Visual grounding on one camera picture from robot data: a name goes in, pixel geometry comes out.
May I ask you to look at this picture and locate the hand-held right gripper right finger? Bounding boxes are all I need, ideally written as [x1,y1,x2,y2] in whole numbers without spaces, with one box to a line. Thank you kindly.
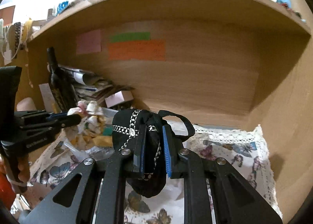
[162,126,283,224]

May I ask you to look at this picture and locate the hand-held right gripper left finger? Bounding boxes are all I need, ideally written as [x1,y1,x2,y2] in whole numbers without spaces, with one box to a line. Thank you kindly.
[23,124,147,224]

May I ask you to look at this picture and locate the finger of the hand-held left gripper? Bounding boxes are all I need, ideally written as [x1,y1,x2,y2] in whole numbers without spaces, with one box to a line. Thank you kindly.
[21,113,82,133]
[21,110,68,123]

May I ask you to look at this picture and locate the floral plastic bag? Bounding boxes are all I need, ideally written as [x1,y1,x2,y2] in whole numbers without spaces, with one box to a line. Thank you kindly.
[67,100,113,147]

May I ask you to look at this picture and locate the black pouch white trim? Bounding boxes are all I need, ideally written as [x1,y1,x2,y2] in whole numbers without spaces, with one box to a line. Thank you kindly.
[112,108,196,199]

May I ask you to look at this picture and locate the person's left forearm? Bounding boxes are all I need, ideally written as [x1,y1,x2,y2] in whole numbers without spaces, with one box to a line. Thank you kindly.
[0,156,16,212]

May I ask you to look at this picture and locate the person's left hand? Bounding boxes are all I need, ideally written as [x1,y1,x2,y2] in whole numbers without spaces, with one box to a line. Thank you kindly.
[18,158,31,183]

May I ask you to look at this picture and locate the dark wine bottle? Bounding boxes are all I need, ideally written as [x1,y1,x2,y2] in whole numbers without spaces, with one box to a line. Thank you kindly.
[46,47,79,114]

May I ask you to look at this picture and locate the yellow cloth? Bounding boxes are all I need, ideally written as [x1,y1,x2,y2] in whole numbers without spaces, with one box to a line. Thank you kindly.
[83,132,114,148]

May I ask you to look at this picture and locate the pile of papers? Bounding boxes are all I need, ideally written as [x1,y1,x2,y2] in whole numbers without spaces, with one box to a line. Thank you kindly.
[58,64,135,107]

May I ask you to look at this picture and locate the clear plastic bag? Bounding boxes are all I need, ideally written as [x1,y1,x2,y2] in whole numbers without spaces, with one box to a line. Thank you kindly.
[63,138,116,161]

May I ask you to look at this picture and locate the small pink box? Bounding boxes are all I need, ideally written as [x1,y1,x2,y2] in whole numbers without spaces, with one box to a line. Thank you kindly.
[105,90,134,109]

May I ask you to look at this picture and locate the butterfly print lace tablecloth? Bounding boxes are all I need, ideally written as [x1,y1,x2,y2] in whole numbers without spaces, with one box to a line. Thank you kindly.
[10,123,277,224]

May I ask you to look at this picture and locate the wooden desk shelf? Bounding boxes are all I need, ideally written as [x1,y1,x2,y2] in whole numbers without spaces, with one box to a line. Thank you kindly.
[0,0,313,220]

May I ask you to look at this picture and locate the pink sticky note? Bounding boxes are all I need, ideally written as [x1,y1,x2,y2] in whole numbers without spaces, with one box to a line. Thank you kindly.
[76,29,102,55]

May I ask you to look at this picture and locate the black patterned ribbon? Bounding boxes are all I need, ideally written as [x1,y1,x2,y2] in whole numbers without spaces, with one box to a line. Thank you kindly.
[12,22,23,54]

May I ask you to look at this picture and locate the cream ribbon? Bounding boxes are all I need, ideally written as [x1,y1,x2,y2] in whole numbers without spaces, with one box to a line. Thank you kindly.
[22,18,34,44]

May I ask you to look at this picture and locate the orange sticky note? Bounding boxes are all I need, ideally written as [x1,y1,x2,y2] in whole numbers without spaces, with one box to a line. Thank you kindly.
[107,39,166,62]

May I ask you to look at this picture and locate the green sticky note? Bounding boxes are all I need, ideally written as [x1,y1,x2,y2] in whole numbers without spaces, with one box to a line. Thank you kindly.
[109,32,151,43]

